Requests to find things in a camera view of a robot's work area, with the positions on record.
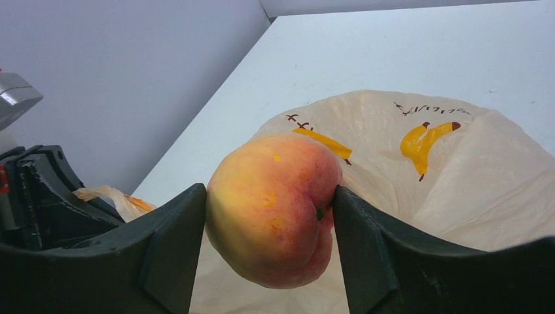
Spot peach coloured fake peach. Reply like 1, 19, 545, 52
206, 132, 344, 289

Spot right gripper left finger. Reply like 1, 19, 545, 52
1, 183, 206, 313

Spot orange plastic bag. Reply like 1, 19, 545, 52
76, 90, 554, 313

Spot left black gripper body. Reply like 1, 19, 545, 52
1, 145, 124, 251

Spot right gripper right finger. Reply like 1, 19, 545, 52
333, 186, 554, 313

